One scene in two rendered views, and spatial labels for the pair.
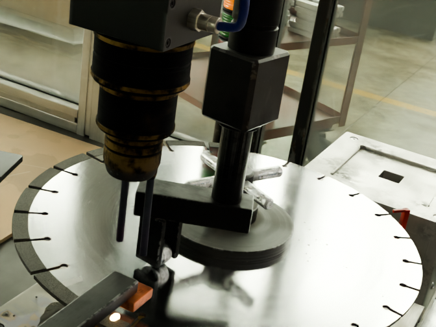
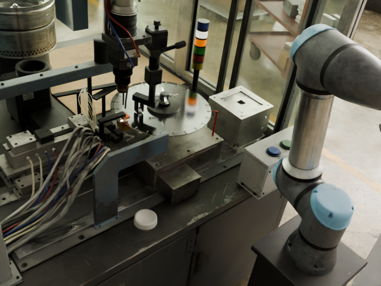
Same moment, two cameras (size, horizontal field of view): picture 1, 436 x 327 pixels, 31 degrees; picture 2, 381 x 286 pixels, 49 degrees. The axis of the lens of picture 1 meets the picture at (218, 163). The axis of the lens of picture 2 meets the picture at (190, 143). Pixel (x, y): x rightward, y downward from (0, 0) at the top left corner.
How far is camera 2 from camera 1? 0.87 m
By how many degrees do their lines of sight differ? 22
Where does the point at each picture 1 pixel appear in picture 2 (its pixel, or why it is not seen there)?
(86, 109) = (176, 63)
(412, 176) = (248, 103)
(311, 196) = (193, 103)
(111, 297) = (118, 116)
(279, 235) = (172, 111)
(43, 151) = not seen: hidden behind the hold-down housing
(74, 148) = (168, 76)
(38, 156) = not seen: hidden behind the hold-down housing
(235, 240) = (159, 110)
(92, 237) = (128, 104)
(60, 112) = (168, 63)
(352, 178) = (227, 100)
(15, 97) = not seen: hidden behind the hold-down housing
